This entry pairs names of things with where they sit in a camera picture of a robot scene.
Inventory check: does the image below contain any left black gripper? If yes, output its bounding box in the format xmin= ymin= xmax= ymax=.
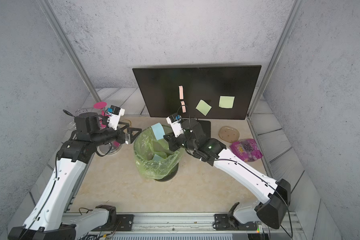
xmin=90 ymin=121 xmax=142 ymax=148

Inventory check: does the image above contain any blue sticky note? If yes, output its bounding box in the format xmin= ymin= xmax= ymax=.
xmin=151 ymin=123 xmax=166 ymax=141
xmin=152 ymin=155 xmax=166 ymax=162

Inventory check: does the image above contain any green sticky note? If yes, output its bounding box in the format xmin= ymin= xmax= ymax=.
xmin=196 ymin=100 xmax=212 ymax=116
xmin=219 ymin=96 xmax=235 ymax=109

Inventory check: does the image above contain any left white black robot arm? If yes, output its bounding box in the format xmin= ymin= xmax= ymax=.
xmin=8 ymin=110 xmax=142 ymax=240

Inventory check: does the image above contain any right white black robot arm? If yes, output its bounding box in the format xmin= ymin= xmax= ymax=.
xmin=164 ymin=115 xmax=291 ymax=230

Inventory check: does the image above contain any black monitor stand base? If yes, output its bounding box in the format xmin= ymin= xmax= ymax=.
xmin=198 ymin=120 xmax=211 ymax=138

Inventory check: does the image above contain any black computer monitor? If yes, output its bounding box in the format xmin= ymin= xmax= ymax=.
xmin=133 ymin=65 xmax=262 ymax=120

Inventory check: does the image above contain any green bag lined trash bin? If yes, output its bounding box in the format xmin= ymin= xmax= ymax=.
xmin=134 ymin=123 xmax=183 ymax=182

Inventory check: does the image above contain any brown oval soap dish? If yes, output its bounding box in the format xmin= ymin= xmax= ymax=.
xmin=219 ymin=126 xmax=240 ymax=143

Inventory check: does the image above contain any purple snack packet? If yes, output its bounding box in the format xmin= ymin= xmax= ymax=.
xmin=230 ymin=139 xmax=263 ymax=163

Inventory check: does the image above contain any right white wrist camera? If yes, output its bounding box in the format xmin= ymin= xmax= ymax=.
xmin=166 ymin=114 xmax=184 ymax=138

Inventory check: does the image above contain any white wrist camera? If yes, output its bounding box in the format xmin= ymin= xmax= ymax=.
xmin=106 ymin=105 xmax=125 ymax=130
xmin=166 ymin=114 xmax=184 ymax=138

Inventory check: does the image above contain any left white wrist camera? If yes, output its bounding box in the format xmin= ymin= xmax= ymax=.
xmin=106 ymin=105 xmax=125 ymax=130

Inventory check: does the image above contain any left aluminium corner post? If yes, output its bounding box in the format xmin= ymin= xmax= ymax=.
xmin=37 ymin=0 xmax=102 ymax=102

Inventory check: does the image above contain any aluminium corner post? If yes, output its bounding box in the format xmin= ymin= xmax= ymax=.
xmin=37 ymin=0 xmax=102 ymax=102
xmin=247 ymin=0 xmax=305 ymax=119

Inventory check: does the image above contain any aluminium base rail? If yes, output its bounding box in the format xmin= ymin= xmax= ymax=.
xmin=89 ymin=213 xmax=306 ymax=240

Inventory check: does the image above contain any right aluminium corner post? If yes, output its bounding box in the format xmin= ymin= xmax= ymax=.
xmin=247 ymin=0 xmax=305 ymax=119

